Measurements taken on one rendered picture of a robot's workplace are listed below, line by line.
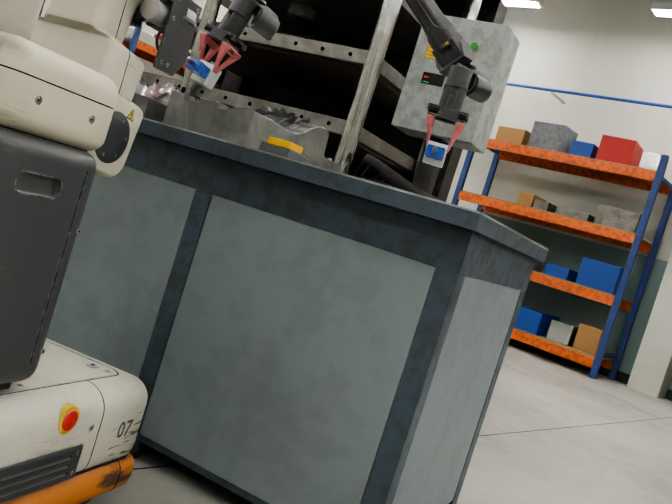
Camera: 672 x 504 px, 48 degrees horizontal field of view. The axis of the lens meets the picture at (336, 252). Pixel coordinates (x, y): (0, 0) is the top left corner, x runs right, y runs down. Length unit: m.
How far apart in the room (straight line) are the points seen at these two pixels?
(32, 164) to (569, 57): 8.27
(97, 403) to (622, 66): 7.94
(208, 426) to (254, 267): 0.38
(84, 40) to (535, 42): 8.11
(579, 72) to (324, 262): 7.56
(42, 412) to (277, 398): 0.55
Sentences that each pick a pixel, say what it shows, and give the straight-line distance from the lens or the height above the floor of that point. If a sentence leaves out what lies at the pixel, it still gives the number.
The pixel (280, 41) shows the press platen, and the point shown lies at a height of 1.26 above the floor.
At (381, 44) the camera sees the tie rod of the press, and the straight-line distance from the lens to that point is 2.58.
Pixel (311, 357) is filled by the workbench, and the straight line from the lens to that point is 1.64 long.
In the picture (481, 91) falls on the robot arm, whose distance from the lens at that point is 1.92.
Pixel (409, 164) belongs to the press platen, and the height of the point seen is 1.01.
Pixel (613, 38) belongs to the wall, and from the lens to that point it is 9.05.
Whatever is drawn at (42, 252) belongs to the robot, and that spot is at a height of 0.52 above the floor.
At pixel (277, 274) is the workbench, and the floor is 0.55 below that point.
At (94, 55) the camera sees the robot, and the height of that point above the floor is 0.86.
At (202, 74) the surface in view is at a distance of 1.91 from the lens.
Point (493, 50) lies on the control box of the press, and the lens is 2.57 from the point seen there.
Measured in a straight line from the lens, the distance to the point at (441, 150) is 1.82.
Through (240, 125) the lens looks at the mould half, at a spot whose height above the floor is 0.85.
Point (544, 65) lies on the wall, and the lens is 9.22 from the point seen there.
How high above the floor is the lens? 0.70
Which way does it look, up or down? 2 degrees down
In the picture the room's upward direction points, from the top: 17 degrees clockwise
